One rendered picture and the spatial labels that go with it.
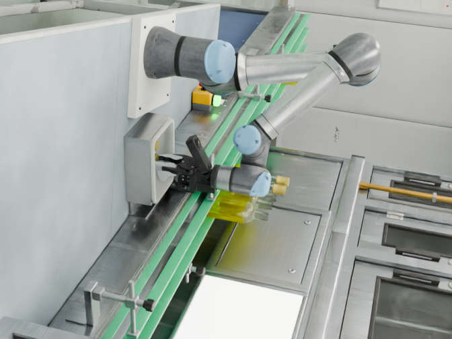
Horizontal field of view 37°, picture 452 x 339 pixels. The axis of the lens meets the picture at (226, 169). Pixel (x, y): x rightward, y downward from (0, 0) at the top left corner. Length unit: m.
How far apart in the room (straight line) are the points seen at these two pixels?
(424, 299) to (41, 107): 1.34
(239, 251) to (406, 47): 6.15
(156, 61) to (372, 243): 1.02
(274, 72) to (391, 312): 0.81
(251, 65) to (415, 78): 6.36
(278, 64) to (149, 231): 0.62
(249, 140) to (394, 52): 6.46
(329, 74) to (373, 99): 6.59
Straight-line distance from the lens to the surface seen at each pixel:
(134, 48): 1.88
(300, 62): 1.98
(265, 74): 1.99
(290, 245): 2.27
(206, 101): 2.46
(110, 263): 1.89
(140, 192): 2.00
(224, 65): 1.88
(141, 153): 1.93
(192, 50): 1.88
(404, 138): 8.61
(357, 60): 1.84
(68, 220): 1.69
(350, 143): 8.70
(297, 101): 1.82
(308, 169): 2.78
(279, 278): 2.13
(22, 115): 1.42
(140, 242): 1.95
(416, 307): 2.20
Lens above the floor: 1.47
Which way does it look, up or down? 13 degrees down
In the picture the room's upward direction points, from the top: 100 degrees clockwise
